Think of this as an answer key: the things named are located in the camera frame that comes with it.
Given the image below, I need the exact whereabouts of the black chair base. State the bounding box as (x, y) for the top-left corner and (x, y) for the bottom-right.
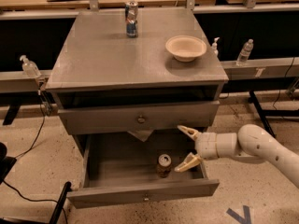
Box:
(0, 142), (71, 224)

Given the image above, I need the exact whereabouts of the blue silver can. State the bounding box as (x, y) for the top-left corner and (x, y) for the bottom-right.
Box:
(125, 1), (138, 38)

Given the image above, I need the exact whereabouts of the left hand sanitizer bottle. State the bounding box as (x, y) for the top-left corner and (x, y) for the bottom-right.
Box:
(20, 55), (41, 78)

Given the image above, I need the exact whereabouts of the grey metal rail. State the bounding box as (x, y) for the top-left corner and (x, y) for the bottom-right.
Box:
(0, 57), (299, 93)

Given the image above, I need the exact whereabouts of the clear water bottle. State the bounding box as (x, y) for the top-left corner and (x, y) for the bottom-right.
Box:
(236, 39), (253, 66)

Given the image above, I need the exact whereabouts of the open grey middle drawer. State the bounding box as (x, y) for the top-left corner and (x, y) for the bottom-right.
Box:
(67, 130), (220, 208)

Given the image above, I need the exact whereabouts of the black rolling stand leg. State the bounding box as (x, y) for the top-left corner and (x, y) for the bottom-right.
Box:
(249, 91), (299, 137)

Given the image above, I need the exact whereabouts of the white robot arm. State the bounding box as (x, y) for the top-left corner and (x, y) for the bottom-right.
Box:
(175, 124), (299, 188)

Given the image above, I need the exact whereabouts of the orange soda can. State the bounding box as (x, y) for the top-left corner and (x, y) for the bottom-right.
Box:
(156, 154), (172, 178)

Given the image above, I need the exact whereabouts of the white paper under drawer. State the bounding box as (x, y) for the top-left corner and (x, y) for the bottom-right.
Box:
(129, 130), (153, 142)

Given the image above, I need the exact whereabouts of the grey drawer cabinet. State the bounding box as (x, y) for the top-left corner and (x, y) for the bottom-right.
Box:
(45, 7), (229, 209)

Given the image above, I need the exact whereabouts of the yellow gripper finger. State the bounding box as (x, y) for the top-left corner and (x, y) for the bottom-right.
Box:
(175, 152), (203, 173)
(178, 125), (201, 141)

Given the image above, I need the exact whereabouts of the grey top drawer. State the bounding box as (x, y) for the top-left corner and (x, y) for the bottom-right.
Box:
(59, 101), (220, 134)

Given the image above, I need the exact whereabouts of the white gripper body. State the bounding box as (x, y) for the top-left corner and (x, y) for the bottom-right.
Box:
(195, 133), (218, 160)

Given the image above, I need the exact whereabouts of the white paper bowl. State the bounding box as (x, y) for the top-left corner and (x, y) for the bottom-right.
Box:
(165, 35), (207, 63)

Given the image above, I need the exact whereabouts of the black cable on floor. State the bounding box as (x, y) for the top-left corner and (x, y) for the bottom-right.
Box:
(0, 103), (69, 224)

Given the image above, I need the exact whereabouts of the small white pump bottle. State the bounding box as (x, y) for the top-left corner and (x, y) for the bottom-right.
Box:
(211, 37), (220, 56)

